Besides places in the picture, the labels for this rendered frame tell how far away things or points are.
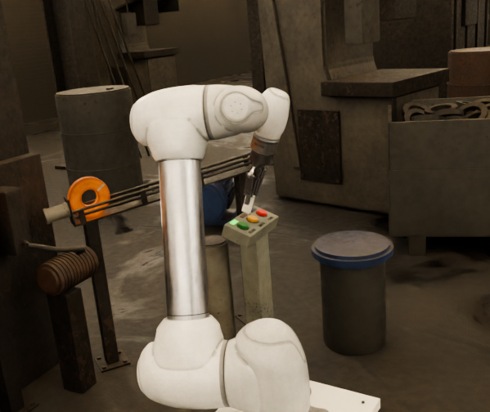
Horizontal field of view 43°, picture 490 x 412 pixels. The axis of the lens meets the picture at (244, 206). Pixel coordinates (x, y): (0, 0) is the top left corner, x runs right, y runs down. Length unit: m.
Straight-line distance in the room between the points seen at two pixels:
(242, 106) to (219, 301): 1.12
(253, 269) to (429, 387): 0.75
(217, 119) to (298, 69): 2.87
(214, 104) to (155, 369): 0.62
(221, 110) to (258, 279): 1.01
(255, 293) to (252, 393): 0.93
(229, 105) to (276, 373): 0.60
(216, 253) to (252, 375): 0.95
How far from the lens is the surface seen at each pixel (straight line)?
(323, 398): 1.64
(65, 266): 2.30
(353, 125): 4.07
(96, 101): 4.71
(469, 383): 2.42
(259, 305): 2.32
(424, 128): 3.30
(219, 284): 2.33
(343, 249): 2.40
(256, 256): 2.24
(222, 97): 1.40
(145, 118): 1.47
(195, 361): 1.43
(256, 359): 1.38
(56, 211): 2.37
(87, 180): 2.37
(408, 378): 2.42
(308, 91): 4.24
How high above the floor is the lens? 1.30
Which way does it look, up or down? 17 degrees down
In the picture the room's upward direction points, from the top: 5 degrees counter-clockwise
